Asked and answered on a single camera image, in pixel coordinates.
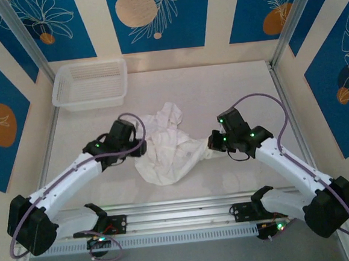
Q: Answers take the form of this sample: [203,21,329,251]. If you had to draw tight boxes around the white t-shirt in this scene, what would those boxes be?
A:
[129,97,227,189]

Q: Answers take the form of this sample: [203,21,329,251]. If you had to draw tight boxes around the white plastic mesh basket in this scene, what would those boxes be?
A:
[49,57,131,113]

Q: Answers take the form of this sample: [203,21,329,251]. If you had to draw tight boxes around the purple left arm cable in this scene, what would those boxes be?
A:
[0,110,157,261]

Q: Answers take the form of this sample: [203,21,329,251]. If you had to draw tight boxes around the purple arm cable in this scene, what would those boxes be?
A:
[0,110,157,261]
[227,86,349,249]

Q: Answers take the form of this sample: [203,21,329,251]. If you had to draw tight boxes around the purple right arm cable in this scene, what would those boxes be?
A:
[227,86,349,249]

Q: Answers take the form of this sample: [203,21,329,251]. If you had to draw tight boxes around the aluminium table side rail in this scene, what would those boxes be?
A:
[267,56,349,261]
[0,78,74,261]

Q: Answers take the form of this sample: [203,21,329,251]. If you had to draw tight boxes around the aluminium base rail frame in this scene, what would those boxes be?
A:
[13,183,345,247]

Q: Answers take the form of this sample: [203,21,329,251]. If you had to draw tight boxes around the white slotted cable duct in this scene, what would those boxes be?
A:
[28,224,260,258]

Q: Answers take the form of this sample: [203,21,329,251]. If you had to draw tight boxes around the aluminium frame post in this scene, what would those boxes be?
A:
[265,0,323,69]
[0,0,55,86]

